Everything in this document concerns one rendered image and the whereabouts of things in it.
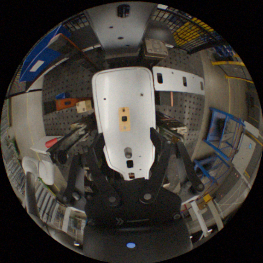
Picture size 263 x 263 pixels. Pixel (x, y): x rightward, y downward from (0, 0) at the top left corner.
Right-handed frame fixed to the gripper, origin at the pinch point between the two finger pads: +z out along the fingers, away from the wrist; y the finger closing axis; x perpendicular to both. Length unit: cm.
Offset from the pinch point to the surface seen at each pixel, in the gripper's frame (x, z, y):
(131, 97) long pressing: 8.5, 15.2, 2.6
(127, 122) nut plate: -0.1, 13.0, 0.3
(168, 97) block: 7.9, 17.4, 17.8
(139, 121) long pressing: -0.8, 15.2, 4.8
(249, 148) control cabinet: -191, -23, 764
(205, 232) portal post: -388, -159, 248
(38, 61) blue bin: 35.4, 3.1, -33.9
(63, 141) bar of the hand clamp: 1.6, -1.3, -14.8
